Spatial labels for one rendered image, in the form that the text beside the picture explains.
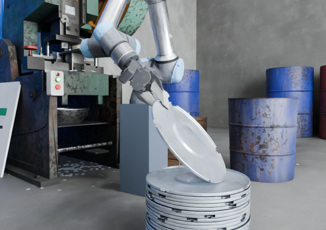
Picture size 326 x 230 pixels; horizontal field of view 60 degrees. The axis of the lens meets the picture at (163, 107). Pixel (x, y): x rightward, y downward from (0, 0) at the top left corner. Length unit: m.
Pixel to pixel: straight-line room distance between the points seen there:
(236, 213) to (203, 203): 0.09
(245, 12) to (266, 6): 0.34
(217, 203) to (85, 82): 1.34
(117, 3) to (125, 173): 0.80
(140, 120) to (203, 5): 4.22
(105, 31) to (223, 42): 4.18
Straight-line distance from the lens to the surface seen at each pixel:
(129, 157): 1.44
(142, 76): 0.86
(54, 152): 1.71
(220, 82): 4.98
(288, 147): 1.78
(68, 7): 2.08
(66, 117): 1.92
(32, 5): 2.10
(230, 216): 0.74
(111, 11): 1.21
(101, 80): 1.94
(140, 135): 1.38
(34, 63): 1.70
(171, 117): 0.83
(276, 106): 1.69
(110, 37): 0.94
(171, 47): 1.35
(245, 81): 4.77
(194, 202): 0.70
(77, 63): 1.92
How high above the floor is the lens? 0.47
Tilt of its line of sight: 2 degrees down
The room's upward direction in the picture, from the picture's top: straight up
